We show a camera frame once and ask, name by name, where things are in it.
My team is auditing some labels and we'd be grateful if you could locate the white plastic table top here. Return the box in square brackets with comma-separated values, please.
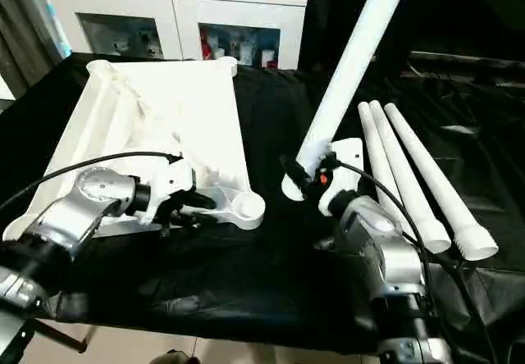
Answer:
[2, 56, 267, 243]

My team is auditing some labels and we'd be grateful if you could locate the white plastic table leg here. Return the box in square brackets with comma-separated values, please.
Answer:
[367, 99, 453, 255]
[281, 0, 416, 202]
[357, 101, 418, 240]
[383, 103, 500, 263]

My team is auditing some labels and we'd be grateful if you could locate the black work mat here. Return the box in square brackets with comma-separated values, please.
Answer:
[0, 52, 525, 353]

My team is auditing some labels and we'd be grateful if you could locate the black robot foot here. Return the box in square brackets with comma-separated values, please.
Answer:
[149, 349, 199, 364]

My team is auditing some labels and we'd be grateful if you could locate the white glass-door cabinet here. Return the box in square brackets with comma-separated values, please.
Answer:
[42, 0, 309, 71]

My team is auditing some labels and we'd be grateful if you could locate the black piano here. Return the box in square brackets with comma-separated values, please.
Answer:
[298, 0, 525, 79]

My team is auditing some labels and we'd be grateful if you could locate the grey curtain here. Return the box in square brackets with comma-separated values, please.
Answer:
[0, 0, 70, 103]

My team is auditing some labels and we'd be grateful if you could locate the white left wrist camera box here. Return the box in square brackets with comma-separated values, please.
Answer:
[138, 149, 199, 225]

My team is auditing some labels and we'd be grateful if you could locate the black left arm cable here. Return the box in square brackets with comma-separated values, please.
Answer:
[0, 151, 186, 214]

